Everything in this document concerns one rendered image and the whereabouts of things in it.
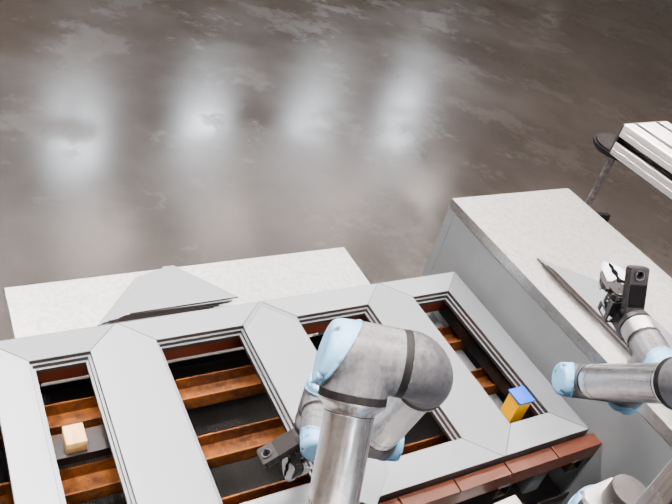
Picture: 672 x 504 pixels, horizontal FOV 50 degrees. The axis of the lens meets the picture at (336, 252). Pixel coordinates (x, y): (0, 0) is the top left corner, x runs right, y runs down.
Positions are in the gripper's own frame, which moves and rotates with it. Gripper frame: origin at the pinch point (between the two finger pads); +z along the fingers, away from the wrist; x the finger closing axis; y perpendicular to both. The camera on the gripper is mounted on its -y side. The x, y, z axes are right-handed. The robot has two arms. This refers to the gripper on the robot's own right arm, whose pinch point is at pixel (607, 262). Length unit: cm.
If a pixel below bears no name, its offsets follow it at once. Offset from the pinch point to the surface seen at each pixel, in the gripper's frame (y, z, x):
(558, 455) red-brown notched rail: 64, -9, 3
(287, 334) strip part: 50, 24, -76
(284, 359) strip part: 50, 14, -76
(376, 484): 54, -26, -53
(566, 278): 41, 44, 16
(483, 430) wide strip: 58, -5, -19
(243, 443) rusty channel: 66, -4, -87
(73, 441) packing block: 47, -19, -128
